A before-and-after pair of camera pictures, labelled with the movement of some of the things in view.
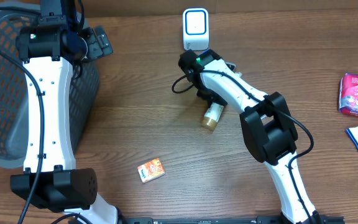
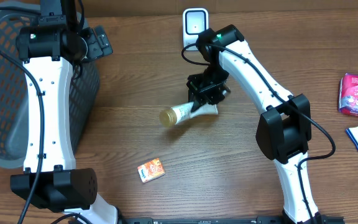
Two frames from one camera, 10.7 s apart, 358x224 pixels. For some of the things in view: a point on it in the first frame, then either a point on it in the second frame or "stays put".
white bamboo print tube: x=212 y=116 -> x=175 y=115
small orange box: x=151 y=170 stays put
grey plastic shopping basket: x=4 y=102 stays put
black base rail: x=225 y=219 stays put
